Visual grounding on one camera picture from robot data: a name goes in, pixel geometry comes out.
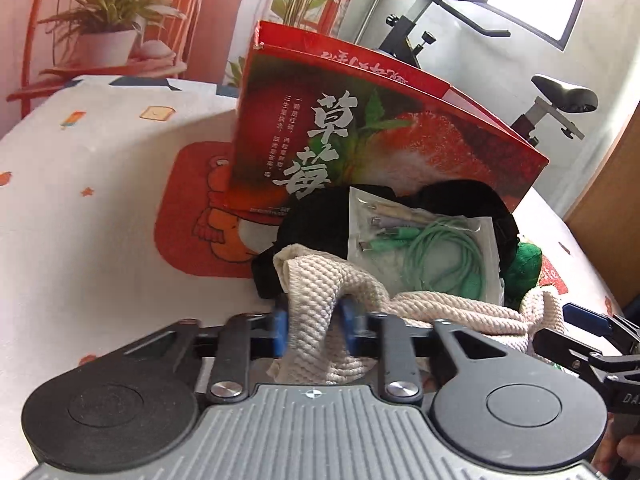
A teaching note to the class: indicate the cream knitted cloth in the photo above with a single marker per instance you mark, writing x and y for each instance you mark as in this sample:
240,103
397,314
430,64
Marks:
315,281

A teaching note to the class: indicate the black fabric item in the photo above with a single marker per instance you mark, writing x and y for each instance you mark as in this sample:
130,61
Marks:
320,222

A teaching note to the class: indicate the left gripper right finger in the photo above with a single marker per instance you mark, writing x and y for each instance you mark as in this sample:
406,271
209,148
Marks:
359,328

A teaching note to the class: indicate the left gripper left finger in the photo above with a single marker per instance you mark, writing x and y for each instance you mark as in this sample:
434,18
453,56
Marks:
273,330

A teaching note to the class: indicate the wooden door panel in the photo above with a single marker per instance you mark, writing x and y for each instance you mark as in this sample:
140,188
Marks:
605,218

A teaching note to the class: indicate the red strawberry cardboard box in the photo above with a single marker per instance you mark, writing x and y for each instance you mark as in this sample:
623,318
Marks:
316,112

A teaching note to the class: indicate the white patterned table cover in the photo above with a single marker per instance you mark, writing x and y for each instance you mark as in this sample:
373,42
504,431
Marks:
80,273

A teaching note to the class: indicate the green plush item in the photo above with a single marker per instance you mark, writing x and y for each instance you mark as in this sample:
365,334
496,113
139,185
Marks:
522,274

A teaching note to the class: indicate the right hand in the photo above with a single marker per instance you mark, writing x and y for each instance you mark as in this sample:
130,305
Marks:
612,449

